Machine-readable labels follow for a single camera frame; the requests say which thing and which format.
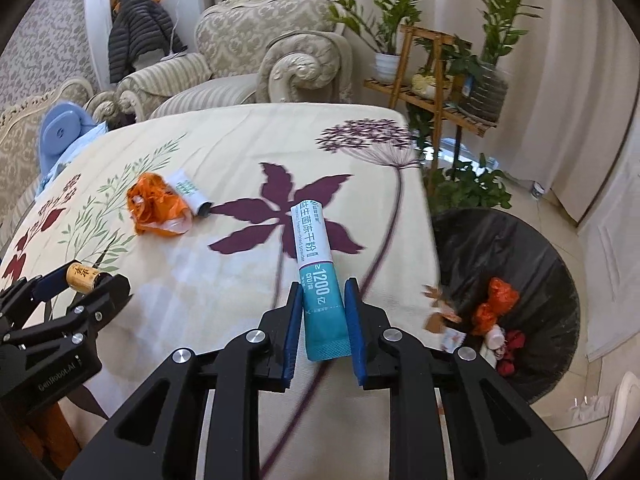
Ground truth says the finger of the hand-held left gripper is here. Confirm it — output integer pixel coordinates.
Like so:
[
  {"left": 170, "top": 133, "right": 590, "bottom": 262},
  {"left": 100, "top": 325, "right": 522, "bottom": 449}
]
[
  {"left": 10, "top": 274, "right": 132, "bottom": 356},
  {"left": 0, "top": 272, "right": 69, "bottom": 328}
]

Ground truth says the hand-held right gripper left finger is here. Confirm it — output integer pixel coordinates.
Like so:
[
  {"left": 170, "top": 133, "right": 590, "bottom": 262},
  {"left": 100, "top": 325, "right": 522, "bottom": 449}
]
[{"left": 62, "top": 282, "right": 303, "bottom": 480}]

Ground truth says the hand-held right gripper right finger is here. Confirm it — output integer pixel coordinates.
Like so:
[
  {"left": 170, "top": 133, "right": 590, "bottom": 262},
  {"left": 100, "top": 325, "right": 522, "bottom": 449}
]
[{"left": 343, "top": 278, "right": 588, "bottom": 480}]

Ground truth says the cork stopper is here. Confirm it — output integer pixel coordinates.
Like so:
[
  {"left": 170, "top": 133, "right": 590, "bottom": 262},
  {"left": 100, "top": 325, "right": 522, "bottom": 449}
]
[{"left": 66, "top": 261, "right": 115, "bottom": 295}]

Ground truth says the teal and white tube box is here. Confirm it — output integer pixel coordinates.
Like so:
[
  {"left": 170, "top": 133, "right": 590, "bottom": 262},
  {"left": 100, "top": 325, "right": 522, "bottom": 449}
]
[{"left": 290, "top": 200, "right": 351, "bottom": 362}]

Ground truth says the black trash bin with bag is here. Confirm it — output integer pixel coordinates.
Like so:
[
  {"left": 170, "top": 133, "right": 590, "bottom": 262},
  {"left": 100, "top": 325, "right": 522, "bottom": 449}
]
[{"left": 430, "top": 208, "right": 581, "bottom": 403}]

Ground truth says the dark red wrapper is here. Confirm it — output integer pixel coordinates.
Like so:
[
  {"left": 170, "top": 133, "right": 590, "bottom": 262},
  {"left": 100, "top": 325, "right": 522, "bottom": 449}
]
[{"left": 500, "top": 330, "right": 527, "bottom": 376}]

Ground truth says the floral tablecloth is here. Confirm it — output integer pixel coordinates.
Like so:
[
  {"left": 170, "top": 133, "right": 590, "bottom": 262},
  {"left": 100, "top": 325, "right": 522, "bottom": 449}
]
[{"left": 0, "top": 102, "right": 441, "bottom": 480}]

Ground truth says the orange white plastic wrapper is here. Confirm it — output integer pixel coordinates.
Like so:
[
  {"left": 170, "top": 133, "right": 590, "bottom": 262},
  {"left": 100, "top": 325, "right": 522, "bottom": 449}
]
[{"left": 126, "top": 173, "right": 193, "bottom": 236}]

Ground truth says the white paper packet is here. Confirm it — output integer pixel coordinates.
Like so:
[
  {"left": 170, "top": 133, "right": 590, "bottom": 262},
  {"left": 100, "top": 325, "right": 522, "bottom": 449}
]
[{"left": 442, "top": 329, "right": 469, "bottom": 354}]

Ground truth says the white tube with green print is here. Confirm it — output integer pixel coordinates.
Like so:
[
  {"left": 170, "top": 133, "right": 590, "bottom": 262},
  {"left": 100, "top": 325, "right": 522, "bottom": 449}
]
[{"left": 166, "top": 170, "right": 213, "bottom": 218}]

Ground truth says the ornate beige sofa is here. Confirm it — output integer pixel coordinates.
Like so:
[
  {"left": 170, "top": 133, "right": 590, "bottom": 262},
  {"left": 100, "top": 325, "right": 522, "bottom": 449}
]
[{"left": 0, "top": 77, "right": 96, "bottom": 251}]

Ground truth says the orange twisted wrapper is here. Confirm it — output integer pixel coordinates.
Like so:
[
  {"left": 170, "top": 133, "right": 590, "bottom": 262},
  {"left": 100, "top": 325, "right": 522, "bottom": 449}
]
[{"left": 470, "top": 277, "right": 521, "bottom": 337}]

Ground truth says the light blue cloth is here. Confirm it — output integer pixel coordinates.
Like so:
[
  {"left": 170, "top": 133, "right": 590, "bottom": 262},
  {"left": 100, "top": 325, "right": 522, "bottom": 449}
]
[{"left": 50, "top": 122, "right": 108, "bottom": 171}]

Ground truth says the blue round plastic object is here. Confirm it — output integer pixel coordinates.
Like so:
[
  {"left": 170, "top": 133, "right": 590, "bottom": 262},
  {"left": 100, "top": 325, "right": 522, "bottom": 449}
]
[{"left": 40, "top": 101, "right": 98, "bottom": 181}]

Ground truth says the green floor plant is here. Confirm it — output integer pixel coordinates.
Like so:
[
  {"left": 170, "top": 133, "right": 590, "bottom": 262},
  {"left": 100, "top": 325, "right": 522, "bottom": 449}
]
[{"left": 407, "top": 105, "right": 513, "bottom": 213}]

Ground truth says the black puffer jacket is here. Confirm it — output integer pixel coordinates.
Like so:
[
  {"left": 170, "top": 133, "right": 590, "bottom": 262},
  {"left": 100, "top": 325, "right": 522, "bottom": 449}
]
[{"left": 107, "top": 0, "right": 176, "bottom": 83}]

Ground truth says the leafy plant in small pot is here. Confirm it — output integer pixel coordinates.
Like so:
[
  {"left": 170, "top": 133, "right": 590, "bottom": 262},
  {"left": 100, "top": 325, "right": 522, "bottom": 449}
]
[{"left": 411, "top": 35, "right": 483, "bottom": 101}]

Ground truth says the white panelled door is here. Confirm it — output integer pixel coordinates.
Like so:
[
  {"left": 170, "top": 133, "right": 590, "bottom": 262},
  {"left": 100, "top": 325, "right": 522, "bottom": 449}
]
[{"left": 577, "top": 125, "right": 640, "bottom": 363}]

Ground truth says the plant in white pot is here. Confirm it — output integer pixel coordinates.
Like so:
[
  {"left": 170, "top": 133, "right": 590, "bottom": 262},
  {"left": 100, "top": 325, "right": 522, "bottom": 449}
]
[{"left": 327, "top": 0, "right": 426, "bottom": 83}]

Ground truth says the white slipper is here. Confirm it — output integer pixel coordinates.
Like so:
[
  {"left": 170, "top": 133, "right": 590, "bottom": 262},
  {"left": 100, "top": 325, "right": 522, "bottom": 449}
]
[{"left": 587, "top": 370, "right": 640, "bottom": 480}]

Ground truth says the tall plant in dark pot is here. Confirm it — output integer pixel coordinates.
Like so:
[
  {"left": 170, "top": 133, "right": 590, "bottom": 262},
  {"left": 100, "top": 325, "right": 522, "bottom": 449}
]
[{"left": 457, "top": 0, "right": 543, "bottom": 123}]

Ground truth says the wooden plant stand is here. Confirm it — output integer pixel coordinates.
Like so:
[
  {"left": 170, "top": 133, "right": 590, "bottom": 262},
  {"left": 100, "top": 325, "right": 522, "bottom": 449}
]
[{"left": 363, "top": 25, "right": 498, "bottom": 196}]

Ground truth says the ornate beige armchair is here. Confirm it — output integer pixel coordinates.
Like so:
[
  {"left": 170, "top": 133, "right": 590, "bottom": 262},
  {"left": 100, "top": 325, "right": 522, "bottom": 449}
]
[{"left": 90, "top": 0, "right": 353, "bottom": 121}]

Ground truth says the white tall appliance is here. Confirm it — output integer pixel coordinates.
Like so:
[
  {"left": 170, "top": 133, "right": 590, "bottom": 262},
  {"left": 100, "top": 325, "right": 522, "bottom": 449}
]
[{"left": 152, "top": 0, "right": 206, "bottom": 56}]

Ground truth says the beige curtain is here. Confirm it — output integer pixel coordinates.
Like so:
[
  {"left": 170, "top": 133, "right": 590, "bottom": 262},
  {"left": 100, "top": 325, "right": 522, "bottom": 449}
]
[{"left": 210, "top": 0, "right": 640, "bottom": 221}]

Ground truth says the white charger cable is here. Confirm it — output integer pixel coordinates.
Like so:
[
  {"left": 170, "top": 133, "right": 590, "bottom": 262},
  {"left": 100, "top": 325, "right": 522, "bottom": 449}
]
[{"left": 164, "top": 5, "right": 189, "bottom": 59}]

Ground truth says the white door frame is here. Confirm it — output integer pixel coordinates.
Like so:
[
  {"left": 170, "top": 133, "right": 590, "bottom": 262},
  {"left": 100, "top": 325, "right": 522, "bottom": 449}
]
[{"left": 84, "top": 0, "right": 116, "bottom": 92}]

